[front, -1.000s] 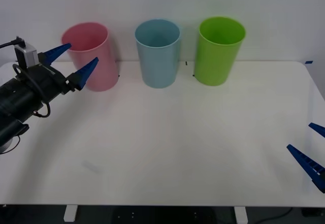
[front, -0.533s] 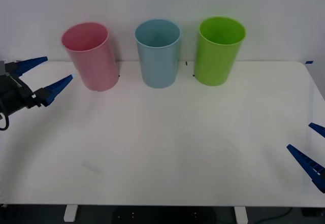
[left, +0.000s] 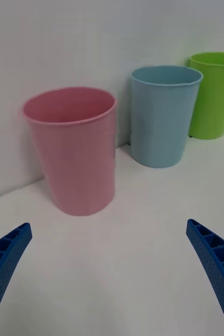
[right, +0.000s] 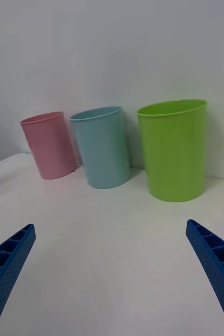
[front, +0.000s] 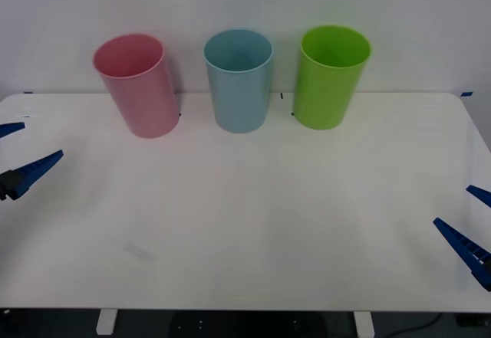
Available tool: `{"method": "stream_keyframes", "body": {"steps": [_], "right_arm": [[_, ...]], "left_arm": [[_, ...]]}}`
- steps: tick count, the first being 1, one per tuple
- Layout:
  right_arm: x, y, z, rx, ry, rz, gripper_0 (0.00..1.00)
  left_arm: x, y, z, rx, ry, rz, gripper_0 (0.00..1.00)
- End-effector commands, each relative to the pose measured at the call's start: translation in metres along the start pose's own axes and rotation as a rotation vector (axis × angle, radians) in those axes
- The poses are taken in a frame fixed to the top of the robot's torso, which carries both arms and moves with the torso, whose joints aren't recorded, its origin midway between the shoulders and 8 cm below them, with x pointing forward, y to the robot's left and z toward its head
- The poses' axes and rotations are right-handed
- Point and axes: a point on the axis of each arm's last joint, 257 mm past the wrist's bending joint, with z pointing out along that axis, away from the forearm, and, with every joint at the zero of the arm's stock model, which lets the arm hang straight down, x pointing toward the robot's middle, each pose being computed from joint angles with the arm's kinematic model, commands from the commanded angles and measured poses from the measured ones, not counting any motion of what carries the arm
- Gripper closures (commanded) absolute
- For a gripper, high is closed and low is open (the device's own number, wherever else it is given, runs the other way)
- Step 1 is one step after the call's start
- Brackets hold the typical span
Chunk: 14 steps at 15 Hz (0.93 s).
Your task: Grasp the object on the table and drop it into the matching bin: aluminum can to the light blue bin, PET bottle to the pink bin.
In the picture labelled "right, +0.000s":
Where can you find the pale blue plastic waste bin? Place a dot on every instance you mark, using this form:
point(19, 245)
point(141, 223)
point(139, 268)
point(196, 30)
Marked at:
point(104, 149)

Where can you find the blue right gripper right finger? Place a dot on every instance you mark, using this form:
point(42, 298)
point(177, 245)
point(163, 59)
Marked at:
point(216, 265)

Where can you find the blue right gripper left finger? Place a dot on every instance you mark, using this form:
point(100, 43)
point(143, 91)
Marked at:
point(6, 265)

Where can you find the pink plastic waste bin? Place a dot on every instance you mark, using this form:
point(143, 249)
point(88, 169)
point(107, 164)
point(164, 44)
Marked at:
point(51, 147)

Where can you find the green plastic waste bin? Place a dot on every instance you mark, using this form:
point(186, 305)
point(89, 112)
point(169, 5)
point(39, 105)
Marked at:
point(174, 155)

